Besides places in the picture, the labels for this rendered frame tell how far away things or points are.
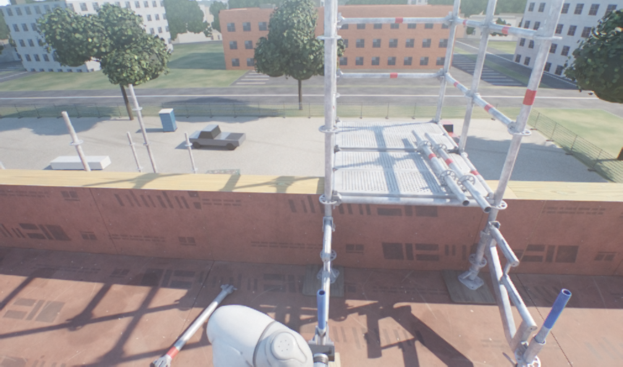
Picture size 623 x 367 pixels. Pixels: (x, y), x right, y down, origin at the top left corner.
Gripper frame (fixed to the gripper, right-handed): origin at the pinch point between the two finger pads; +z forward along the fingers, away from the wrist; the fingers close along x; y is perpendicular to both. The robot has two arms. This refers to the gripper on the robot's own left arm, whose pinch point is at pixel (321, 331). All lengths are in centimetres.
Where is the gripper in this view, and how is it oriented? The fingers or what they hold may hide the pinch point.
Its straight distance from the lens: 167.3
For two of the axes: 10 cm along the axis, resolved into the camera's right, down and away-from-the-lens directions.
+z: 0.9, -4.9, 8.7
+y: -0.2, -8.7, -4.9
